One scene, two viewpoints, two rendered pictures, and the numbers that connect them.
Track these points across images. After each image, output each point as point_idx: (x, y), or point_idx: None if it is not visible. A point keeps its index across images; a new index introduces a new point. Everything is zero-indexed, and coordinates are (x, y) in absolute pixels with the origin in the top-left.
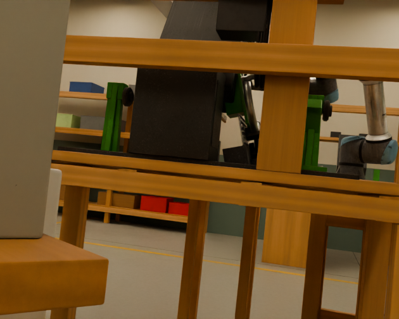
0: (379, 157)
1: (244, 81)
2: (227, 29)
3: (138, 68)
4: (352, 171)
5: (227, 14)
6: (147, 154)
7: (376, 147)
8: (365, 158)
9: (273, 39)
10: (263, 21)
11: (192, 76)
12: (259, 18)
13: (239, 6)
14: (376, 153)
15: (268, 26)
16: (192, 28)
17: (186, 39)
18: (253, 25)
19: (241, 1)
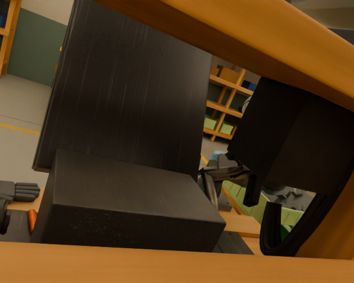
0: (244, 185)
1: (205, 173)
2: (282, 184)
3: (51, 220)
4: (217, 187)
5: (295, 155)
6: None
7: (246, 178)
8: (231, 180)
9: None
10: (337, 180)
11: (176, 241)
12: (336, 173)
13: (321, 145)
14: (244, 181)
15: (338, 187)
16: (132, 39)
17: (122, 67)
18: (322, 184)
19: (328, 136)
